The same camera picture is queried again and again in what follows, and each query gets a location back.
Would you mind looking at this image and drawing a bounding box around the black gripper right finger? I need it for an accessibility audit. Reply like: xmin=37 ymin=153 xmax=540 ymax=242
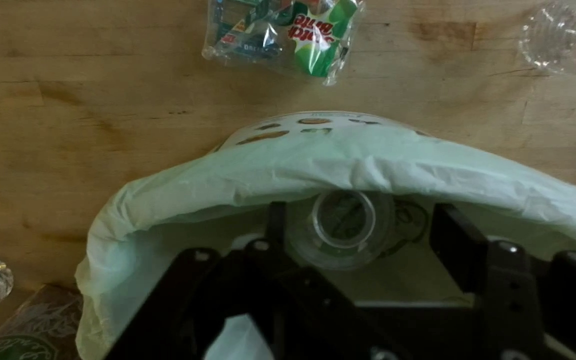
xmin=430 ymin=204 xmax=576 ymax=360

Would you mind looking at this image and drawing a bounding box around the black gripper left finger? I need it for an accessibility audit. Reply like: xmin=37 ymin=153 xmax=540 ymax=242
xmin=104 ymin=204 xmax=342 ymax=360

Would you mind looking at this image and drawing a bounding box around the clear water bottle red label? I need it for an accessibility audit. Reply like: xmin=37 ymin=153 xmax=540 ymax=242
xmin=284 ymin=189 xmax=395 ymax=269

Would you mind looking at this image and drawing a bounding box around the large water bottle red label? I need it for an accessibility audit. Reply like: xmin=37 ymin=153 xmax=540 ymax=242
xmin=519 ymin=0 xmax=576 ymax=74

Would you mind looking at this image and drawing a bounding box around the crumpled green candy wrapper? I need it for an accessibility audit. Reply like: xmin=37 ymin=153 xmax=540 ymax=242
xmin=203 ymin=0 xmax=365 ymax=86

